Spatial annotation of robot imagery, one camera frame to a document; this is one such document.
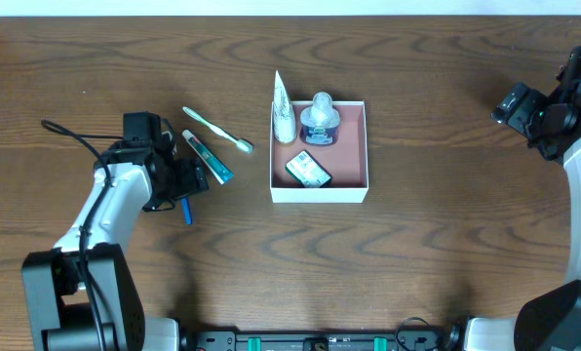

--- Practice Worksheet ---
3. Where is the blue disposable razor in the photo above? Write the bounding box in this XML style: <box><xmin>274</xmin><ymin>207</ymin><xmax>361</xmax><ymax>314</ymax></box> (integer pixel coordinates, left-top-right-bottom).
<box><xmin>180</xmin><ymin>197</ymin><xmax>193</xmax><ymax>226</ymax></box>

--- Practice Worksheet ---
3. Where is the teal toothpaste tube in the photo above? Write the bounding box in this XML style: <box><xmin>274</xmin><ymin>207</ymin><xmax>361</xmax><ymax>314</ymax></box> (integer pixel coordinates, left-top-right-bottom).
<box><xmin>181</xmin><ymin>130</ymin><xmax>234</xmax><ymax>184</ymax></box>

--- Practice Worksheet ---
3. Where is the white lotion tube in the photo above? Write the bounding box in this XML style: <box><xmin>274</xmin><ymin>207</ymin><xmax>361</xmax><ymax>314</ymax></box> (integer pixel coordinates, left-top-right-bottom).
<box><xmin>273</xmin><ymin>71</ymin><xmax>296</xmax><ymax>143</ymax></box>

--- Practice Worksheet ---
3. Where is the green soap bar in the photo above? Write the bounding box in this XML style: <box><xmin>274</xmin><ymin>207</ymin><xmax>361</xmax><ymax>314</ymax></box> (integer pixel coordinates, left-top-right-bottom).
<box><xmin>285</xmin><ymin>150</ymin><xmax>332</xmax><ymax>188</ymax></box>

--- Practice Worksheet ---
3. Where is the blue soap pump bottle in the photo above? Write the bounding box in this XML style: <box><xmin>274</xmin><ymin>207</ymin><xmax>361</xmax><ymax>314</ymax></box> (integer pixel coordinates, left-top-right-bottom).
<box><xmin>300</xmin><ymin>92</ymin><xmax>341</xmax><ymax>146</ymax></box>

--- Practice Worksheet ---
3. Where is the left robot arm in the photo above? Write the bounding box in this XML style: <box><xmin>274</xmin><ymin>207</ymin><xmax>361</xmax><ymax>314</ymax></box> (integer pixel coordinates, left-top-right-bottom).
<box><xmin>21</xmin><ymin>111</ymin><xmax>209</xmax><ymax>351</ymax></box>

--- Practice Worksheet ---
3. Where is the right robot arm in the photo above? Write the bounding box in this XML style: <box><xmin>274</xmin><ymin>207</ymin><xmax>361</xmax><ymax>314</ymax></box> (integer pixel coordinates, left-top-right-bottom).
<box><xmin>462</xmin><ymin>46</ymin><xmax>581</xmax><ymax>350</ymax></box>

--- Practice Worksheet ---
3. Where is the green white toothbrush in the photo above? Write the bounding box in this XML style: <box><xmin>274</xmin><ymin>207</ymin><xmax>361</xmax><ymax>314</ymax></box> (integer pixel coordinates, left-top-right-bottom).
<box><xmin>182</xmin><ymin>106</ymin><xmax>253</xmax><ymax>154</ymax></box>

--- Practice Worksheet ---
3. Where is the white box with pink interior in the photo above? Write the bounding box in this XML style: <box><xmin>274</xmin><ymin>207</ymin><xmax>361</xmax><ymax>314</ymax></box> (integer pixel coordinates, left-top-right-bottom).
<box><xmin>269</xmin><ymin>101</ymin><xmax>369</xmax><ymax>204</ymax></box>

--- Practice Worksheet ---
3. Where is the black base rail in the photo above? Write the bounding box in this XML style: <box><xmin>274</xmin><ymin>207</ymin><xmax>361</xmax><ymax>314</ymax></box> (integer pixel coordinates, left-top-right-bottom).
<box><xmin>178</xmin><ymin>317</ymin><xmax>464</xmax><ymax>351</ymax></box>

